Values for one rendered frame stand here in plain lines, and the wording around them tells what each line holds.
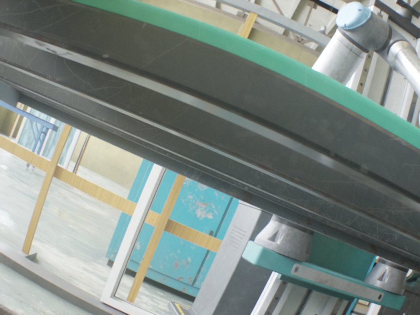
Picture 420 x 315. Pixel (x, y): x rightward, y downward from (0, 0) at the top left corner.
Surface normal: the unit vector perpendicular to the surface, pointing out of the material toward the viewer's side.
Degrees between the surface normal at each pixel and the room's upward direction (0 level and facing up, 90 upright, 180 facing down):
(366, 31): 124
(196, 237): 90
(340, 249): 90
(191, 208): 90
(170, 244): 90
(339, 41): 105
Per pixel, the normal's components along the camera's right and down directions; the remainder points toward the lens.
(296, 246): 0.38, -0.25
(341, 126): 0.02, -0.04
